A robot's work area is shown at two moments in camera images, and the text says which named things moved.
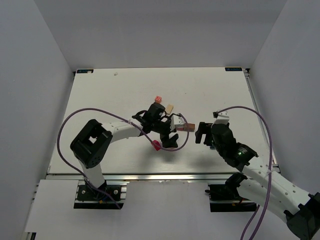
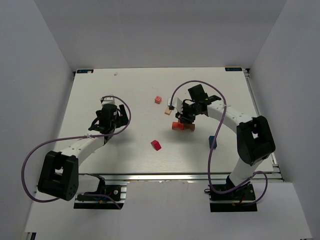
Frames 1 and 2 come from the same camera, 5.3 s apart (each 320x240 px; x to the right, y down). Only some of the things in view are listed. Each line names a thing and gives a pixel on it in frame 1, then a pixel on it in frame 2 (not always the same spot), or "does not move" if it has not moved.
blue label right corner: x=233 y=69 does not move
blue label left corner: x=84 y=71 does not move
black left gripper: x=166 y=129 → x=102 y=127
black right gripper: x=207 y=135 → x=186 y=118
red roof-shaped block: x=156 y=145 does not move
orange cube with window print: x=158 y=99 does not move
